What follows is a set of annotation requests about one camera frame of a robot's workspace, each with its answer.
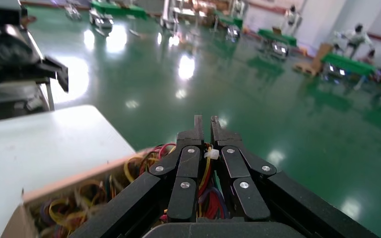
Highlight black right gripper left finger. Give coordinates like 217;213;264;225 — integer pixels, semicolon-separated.
69;116;204;238

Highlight brown cardboard divider box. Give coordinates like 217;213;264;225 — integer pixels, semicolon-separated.
0;144;178;238

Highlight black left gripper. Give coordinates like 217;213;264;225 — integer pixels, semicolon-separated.
0;23;69;93

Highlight grey metal table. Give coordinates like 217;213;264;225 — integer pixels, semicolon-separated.
0;77;56;124

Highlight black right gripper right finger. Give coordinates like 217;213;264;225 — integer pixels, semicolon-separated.
211;116;379;238

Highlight white table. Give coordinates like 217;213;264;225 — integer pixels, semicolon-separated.
0;105;136;238

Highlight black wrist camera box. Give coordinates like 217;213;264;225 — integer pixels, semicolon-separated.
0;0;28;27

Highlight white humanoid robot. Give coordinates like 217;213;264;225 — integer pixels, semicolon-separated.
333;23;375;60
282;4;304;36

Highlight wheeled robot base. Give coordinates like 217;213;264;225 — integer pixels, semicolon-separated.
88;8;115;30
271;41;290;58
323;62;347;81
226;24;242;42

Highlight brown cardboard carton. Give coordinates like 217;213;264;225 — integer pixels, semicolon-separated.
312;43;333;71

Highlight wooden pallet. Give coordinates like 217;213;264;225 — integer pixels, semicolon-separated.
293;61;319;78

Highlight power supply with coloured cables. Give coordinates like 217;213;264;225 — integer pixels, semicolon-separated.
124;143;178;184
32;178;126;238

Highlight green covered table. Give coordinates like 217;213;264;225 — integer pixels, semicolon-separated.
216;13;244;29
257;29;298;47
90;0;148;20
321;52;378;78

